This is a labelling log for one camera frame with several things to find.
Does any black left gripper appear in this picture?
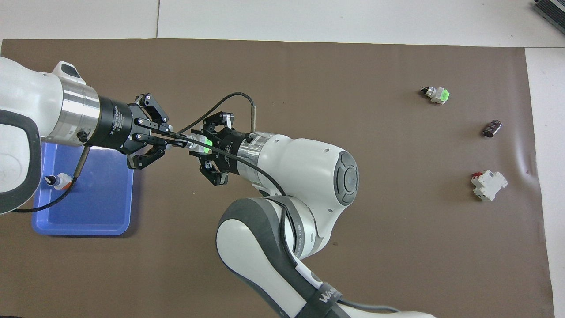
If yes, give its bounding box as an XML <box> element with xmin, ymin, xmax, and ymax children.
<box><xmin>94</xmin><ymin>92</ymin><xmax>187</xmax><ymax>171</ymax></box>

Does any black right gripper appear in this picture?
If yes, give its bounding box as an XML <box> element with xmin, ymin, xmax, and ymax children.
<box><xmin>198</xmin><ymin>111</ymin><xmax>244</xmax><ymax>186</ymax></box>

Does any white green switch silver knob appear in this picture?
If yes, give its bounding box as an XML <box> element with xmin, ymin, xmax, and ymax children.
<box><xmin>177</xmin><ymin>132</ymin><xmax>218</xmax><ymax>155</ymax></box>

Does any blue plastic tray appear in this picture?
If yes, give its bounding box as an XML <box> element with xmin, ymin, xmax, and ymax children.
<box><xmin>31</xmin><ymin>141</ymin><xmax>135</xmax><ymax>237</ymax></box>

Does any brown paper table mat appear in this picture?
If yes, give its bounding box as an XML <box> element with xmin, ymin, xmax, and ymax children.
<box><xmin>0</xmin><ymin>39</ymin><xmax>556</xmax><ymax>318</ymax></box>

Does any white circuit breaker red lever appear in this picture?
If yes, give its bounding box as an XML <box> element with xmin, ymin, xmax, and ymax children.
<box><xmin>470</xmin><ymin>170</ymin><xmax>509</xmax><ymax>202</ymax></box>

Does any small dark brown terminal block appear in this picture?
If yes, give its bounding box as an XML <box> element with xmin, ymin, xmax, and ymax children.
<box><xmin>482</xmin><ymin>119</ymin><xmax>503</xmax><ymax>138</ymax></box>

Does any black box device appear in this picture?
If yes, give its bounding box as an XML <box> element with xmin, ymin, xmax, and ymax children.
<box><xmin>533</xmin><ymin>0</ymin><xmax>565</xmax><ymax>34</ymax></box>

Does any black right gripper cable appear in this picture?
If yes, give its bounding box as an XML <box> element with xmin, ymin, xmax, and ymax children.
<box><xmin>170</xmin><ymin>92</ymin><xmax>309</xmax><ymax>283</ymax></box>

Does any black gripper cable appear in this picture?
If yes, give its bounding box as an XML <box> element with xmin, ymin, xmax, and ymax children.
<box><xmin>12</xmin><ymin>146</ymin><xmax>92</xmax><ymax>213</ymax></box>
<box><xmin>170</xmin><ymin>92</ymin><xmax>309</xmax><ymax>283</ymax></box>

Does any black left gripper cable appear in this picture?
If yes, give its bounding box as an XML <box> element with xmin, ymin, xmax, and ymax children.
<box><xmin>12</xmin><ymin>146</ymin><xmax>92</xmax><ymax>213</ymax></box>

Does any white green switch black knob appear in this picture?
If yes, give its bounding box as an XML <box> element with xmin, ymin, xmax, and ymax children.
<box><xmin>420</xmin><ymin>85</ymin><xmax>451</xmax><ymax>105</ymax></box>

